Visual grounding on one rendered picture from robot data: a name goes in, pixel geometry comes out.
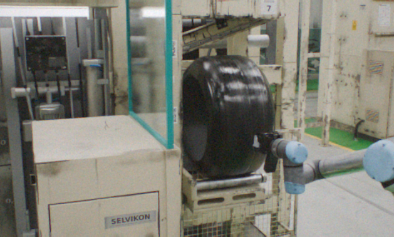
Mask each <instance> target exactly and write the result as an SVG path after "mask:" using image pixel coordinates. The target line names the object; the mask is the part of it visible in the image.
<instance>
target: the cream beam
mask: <svg viewBox="0 0 394 237"><path fill-rule="evenodd" d="M279 13H280V0H277V14H261V0H182V19H279Z"/></svg>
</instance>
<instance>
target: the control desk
mask: <svg viewBox="0 0 394 237"><path fill-rule="evenodd" d="M32 129H33V152H34V172H35V181H36V198H37V207H38V216H39V233H40V237H181V181H180V149H179V148H178V147H177V146H175V144H174V148H173V149H167V148H166V147H164V146H163V144H162V143H161V142H160V141H159V140H157V139H156V138H155V137H154V136H153V135H152V134H151V133H150V132H149V131H148V130H147V129H145V128H144V127H142V126H141V125H140V123H139V122H138V121H137V120H135V119H134V118H133V117H132V116H131V115H128V116H125V115H119V116H109V117H89V118H70V119H60V120H41V121H32Z"/></svg>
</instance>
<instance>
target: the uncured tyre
mask: <svg viewBox="0 0 394 237"><path fill-rule="evenodd" d="M182 103H183V126H182V130H183V147H184V151H185V154H186V157H187V159H188V161H189V162H190V164H191V165H192V167H193V168H194V169H195V170H196V171H197V172H198V173H199V174H201V175H203V176H204V177H208V179H218V177H229V176H240V175H246V174H251V173H253V172H256V171H257V170H259V169H260V168H261V166H262V164H263V163H264V162H265V161H266V156H267V154H262V153H259V152H256V151H254V148H252V145H253V144H254V137H255V135H256V136H257V133H258V132H259V133H262V132H264V133H272V131H273V132H275V131H276V111H275V105H274V100H273V97H272V92H271V87H270V85H269V82H268V80H267V78H266V76H265V74H264V73H263V72H262V71H261V69H260V68H259V67H258V66H257V65H256V64H255V62H254V61H252V60H251V59H250V58H248V57H246V56H241V55H212V56H202V57H199V58H196V60H194V61H193V62H192V64H191V65H190V66H188V67H187V68H186V70H185V72H184V75H183V77H182Z"/></svg>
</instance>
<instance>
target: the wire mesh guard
mask: <svg viewBox="0 0 394 237"><path fill-rule="evenodd" d="M275 132H279V133H283V139H284V133H285V132H288V138H289V132H299V135H298V138H297V142H300V143H301V128H298V129H282V130H276V131H275ZM262 172H264V186H265V171H262ZM273 174H274V173H273ZM274 175H277V179H275V180H277V186H278V180H279V179H278V173H277V174H274ZM269 176H272V175H269ZM268 181H272V184H270V185H272V189H271V190H272V194H273V190H275V189H273V180H268ZM282 184H283V183H281V198H283V197H282V193H284V192H282V188H284V187H282ZM266 186H268V190H267V191H268V194H267V195H268V199H267V200H268V202H269V200H270V199H269V195H270V194H269V185H266ZM271 199H275V198H271ZM271 204H275V203H271ZM293 205H294V209H293V210H294V214H293V215H294V216H293V218H291V219H293V230H294V235H291V236H290V234H289V233H288V235H284V236H277V237H297V222H298V194H295V195H294V204H293ZM268 209H270V208H268V207H267V223H268V214H270V213H268ZM272 209H273V207H272ZM217 212H220V211H217ZM222 212H223V210H222ZM250 212H252V211H250V208H249V230H252V229H250V226H252V225H250V221H252V220H250ZM213 213H216V212H212V217H210V218H212V222H211V223H212V236H209V237H213V232H215V231H213V227H215V226H213V223H214V222H213ZM246 213H248V212H245V226H241V223H244V222H241V218H244V217H241V216H240V227H238V228H240V232H238V233H240V236H238V237H241V232H245V236H248V235H246V231H248V230H246V222H248V221H246V217H248V216H246ZM271 213H272V214H273V212H271ZM195 215H197V237H198V214H195ZM227 215H230V214H227ZM227 215H223V216H226V219H224V220H226V224H225V225H226V237H227ZM190 216H192V225H189V226H192V229H191V230H192V231H193V230H194V229H193V220H195V219H193V213H192V215H190ZM255 216H257V215H255V205H254V224H255V220H256V219H255ZM283 216H284V219H283V220H284V222H286V216H287V215H286V210H284V215H283ZM214 217H217V216H214ZM201 219H202V228H199V229H202V233H201V234H202V237H203V224H205V223H203V219H204V218H203V213H202V218H201ZM233 219H236V218H233ZM263 219H265V218H263V215H262V232H263V224H265V223H263ZM230 220H231V218H230ZM188 221H191V220H188V208H187V230H186V231H187V237H188V236H191V235H188V231H189V230H188ZM219 221H222V222H223V220H219ZM278 221H280V225H278V226H280V229H277V230H280V232H281V219H280V220H278ZM215 222H218V221H215ZM270 223H271V226H270V227H271V231H269V232H271V234H272V223H273V222H272V219H271V222H270ZM233 224H236V223H233ZM230 225H231V223H230ZM220 226H223V225H220ZM216 227H218V225H217V226H216ZM241 227H245V231H241ZM229 229H232V228H229ZM235 229H236V227H235ZM284 229H287V228H284ZM221 230H224V229H221ZM217 231H220V230H217ZM230 234H232V233H230ZM235 234H236V232H235ZM283 234H287V233H283ZM221 235H224V234H221ZM217 236H220V235H217Z"/></svg>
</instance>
